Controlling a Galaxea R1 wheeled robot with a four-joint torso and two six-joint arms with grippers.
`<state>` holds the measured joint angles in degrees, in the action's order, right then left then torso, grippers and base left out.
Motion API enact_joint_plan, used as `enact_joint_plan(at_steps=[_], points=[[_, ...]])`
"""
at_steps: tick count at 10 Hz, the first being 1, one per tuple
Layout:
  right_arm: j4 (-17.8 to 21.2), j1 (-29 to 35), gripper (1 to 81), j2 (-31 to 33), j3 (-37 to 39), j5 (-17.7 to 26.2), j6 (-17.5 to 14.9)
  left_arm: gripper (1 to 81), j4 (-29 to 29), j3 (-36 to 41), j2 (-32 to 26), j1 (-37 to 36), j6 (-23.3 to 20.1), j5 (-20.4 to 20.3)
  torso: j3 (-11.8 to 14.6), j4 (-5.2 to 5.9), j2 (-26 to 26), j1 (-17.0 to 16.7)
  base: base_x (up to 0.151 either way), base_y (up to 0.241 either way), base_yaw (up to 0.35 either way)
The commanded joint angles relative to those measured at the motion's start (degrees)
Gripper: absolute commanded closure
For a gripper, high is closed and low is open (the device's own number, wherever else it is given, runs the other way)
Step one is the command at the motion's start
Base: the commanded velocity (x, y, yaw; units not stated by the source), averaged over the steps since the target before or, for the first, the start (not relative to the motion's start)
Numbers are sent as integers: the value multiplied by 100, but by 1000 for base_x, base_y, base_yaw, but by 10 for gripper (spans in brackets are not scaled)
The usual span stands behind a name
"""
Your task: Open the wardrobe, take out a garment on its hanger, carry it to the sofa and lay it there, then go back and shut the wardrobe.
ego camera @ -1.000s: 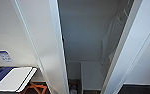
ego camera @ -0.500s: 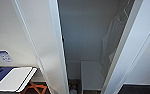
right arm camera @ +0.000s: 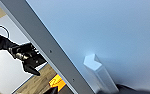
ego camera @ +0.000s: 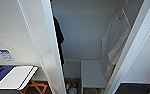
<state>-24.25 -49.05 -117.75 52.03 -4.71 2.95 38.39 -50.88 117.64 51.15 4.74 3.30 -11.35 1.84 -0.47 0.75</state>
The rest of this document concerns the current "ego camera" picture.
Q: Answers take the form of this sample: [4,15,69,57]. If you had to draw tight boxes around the white inner cabinet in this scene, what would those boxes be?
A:
[80,59,109,90]

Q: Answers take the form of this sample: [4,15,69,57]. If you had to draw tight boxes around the white hanging shirt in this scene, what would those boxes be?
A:
[100,13,132,81]

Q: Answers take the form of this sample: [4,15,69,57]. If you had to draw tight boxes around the white wardrobe door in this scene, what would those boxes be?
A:
[15,0,67,94]
[104,0,150,94]

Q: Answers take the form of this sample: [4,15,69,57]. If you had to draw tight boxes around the black hanging garment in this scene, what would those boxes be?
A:
[52,16,66,68]

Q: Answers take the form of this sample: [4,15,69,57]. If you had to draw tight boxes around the blue and white wall sticker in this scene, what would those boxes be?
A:
[0,49,14,62]

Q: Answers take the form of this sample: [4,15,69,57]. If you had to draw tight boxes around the white wardrobe carcass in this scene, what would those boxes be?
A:
[50,0,145,94]

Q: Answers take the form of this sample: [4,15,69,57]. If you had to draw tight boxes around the white plastic bag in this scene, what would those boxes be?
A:
[68,85,79,94]

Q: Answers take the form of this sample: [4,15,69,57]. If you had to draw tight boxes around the white hanger of shirt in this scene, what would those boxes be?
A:
[115,0,131,22]

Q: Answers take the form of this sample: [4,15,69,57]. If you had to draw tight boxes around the white board with black edge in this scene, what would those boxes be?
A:
[0,65,39,91]

